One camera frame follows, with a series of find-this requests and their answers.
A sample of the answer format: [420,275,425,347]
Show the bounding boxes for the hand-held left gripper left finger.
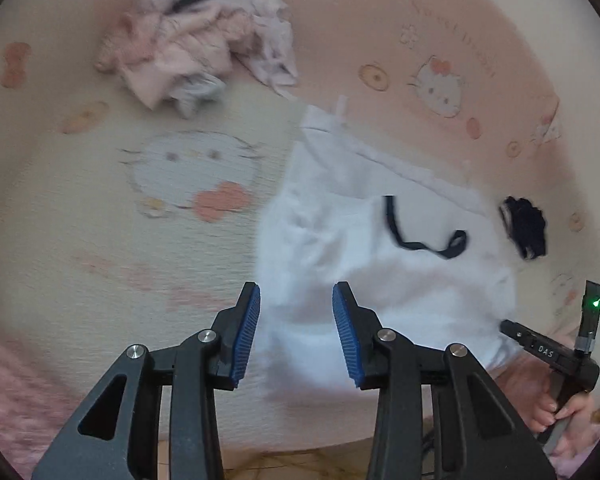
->
[32,281,262,480]

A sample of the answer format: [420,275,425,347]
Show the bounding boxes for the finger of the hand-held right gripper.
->
[500,319,530,351]

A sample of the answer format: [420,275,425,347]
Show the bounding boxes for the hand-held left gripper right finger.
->
[331,281,558,480]

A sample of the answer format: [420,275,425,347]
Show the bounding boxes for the white shirt with navy trim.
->
[254,95,523,406]

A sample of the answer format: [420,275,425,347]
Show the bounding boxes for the pile of pink white clothes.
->
[94,0,301,118]

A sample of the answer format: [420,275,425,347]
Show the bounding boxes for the person's right hand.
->
[531,393,596,442]

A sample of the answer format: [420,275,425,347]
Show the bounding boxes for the dark navy cloth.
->
[497,196,548,261]

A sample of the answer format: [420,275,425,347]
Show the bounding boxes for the pink cream printed blanket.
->
[0,0,600,461]

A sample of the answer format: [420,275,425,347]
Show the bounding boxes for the pink fuzzy bed cover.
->
[0,330,81,466]

